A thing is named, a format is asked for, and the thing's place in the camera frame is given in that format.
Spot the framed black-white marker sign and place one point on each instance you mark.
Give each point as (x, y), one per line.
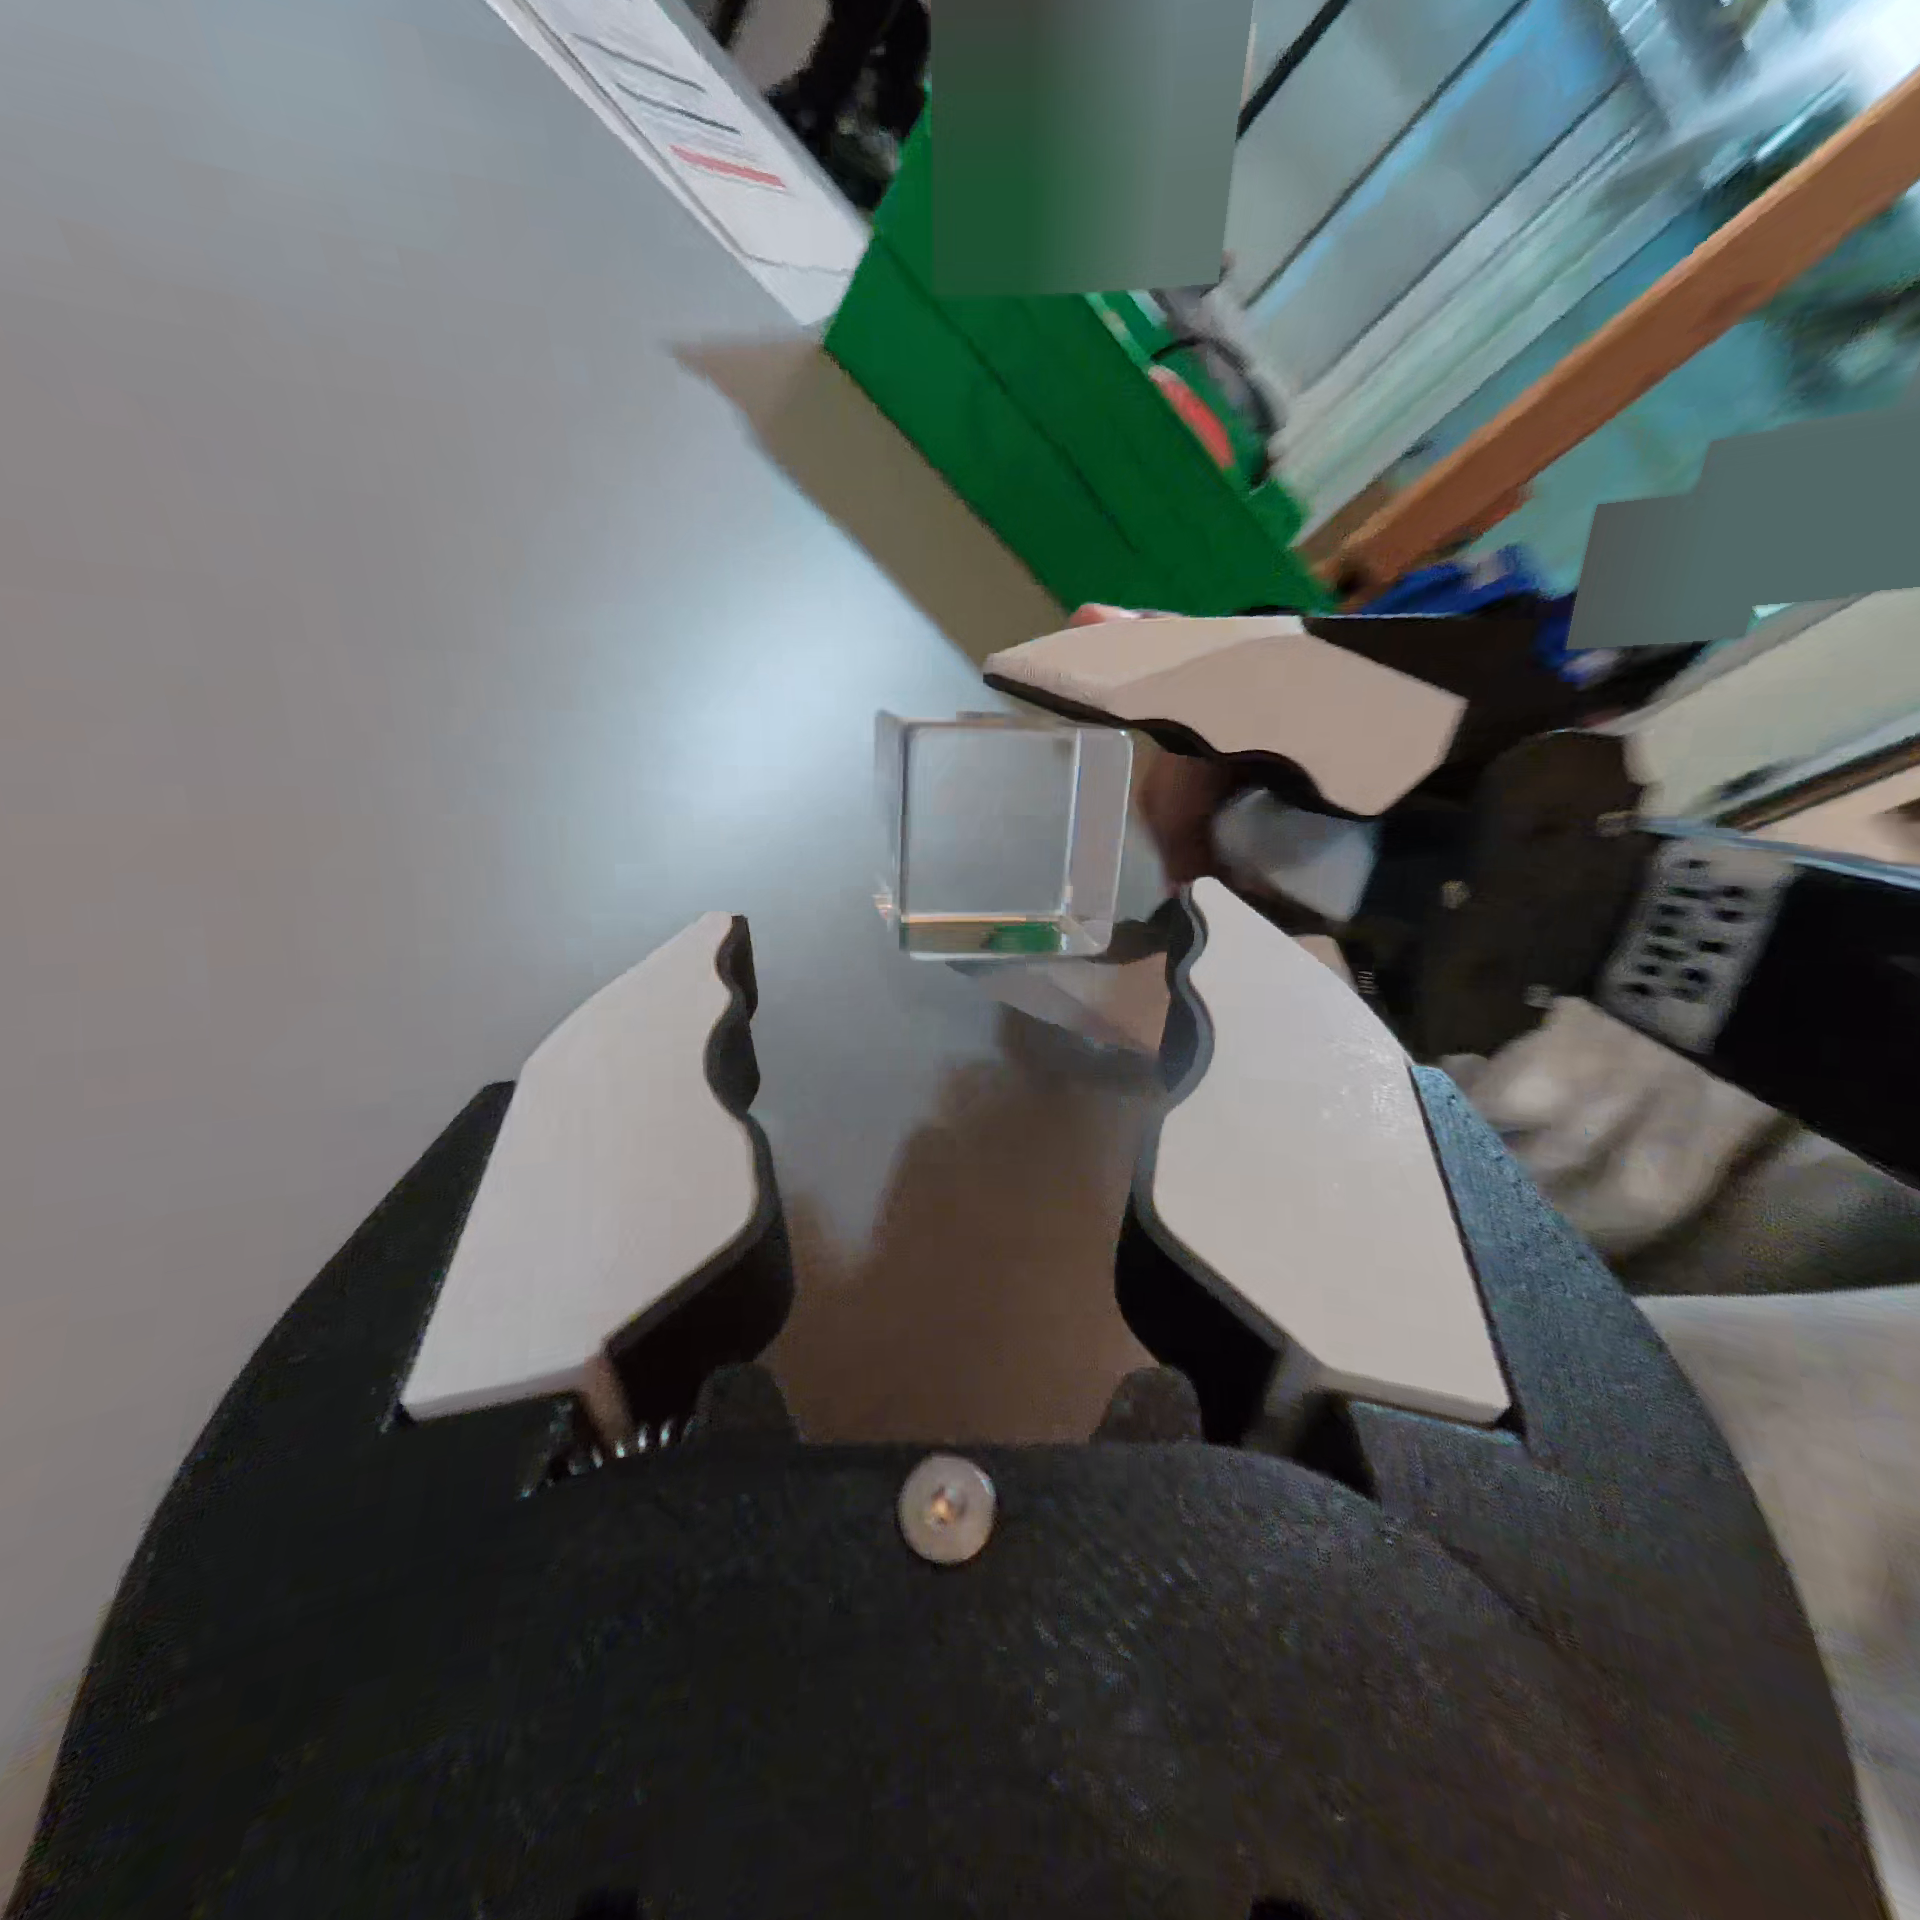
(1770, 721)

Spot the clear acrylic cube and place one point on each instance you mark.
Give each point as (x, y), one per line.
(1005, 825)

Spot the wooden post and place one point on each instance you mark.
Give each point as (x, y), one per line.
(1651, 324)

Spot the green plastic bin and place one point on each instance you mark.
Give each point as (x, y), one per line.
(1020, 436)

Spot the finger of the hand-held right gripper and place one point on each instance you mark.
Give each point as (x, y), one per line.
(1292, 857)
(1246, 683)

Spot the person's right hand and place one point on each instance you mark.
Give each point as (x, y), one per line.
(1116, 614)

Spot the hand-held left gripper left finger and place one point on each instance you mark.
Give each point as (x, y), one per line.
(600, 1201)

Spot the printed paper sheet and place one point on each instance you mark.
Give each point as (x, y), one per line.
(720, 180)

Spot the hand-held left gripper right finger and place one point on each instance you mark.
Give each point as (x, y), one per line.
(1320, 1187)

